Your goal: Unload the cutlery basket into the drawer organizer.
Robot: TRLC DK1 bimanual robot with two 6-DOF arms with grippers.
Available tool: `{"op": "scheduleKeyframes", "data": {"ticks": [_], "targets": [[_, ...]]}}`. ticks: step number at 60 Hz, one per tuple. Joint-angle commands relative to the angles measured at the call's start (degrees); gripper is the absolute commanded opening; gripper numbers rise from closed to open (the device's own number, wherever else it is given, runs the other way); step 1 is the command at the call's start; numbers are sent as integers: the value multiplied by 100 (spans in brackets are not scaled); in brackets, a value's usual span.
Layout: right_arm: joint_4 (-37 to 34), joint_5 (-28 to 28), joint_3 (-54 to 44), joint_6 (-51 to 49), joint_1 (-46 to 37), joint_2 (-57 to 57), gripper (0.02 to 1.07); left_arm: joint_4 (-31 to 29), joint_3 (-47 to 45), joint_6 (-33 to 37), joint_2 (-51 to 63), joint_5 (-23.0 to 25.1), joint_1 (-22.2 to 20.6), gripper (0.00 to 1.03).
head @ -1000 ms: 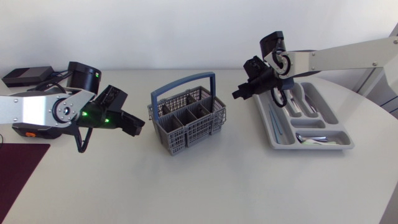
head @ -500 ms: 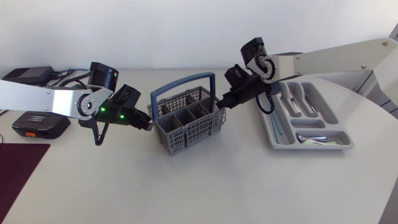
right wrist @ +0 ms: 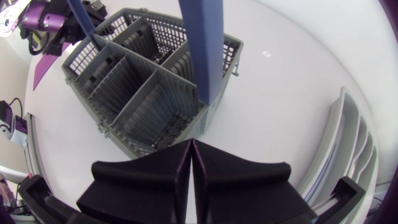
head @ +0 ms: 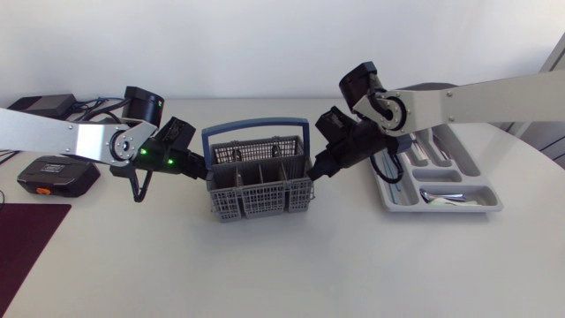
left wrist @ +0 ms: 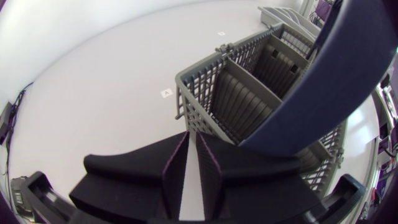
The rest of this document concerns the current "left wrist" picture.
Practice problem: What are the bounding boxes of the grey cutlery tray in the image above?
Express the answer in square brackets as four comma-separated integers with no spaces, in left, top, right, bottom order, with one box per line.
[257,6,322,42]

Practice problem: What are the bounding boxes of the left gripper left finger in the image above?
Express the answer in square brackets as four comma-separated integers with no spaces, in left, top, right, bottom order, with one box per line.
[68,131,190,221]

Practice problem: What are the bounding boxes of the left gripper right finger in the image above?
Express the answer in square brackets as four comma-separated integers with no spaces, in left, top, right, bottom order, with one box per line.
[195,131,323,222]

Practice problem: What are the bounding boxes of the grey cutlery basket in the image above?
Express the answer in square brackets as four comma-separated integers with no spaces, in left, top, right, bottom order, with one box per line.
[174,0,398,197]

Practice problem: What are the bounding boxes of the black cable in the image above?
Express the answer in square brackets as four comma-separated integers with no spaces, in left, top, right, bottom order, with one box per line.
[2,81,34,175]

